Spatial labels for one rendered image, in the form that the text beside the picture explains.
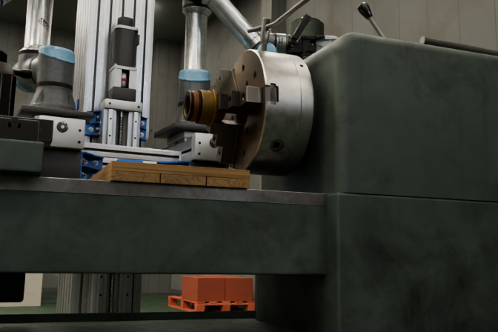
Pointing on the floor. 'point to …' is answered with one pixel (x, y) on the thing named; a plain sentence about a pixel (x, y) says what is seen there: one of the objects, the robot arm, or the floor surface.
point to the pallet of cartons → (215, 293)
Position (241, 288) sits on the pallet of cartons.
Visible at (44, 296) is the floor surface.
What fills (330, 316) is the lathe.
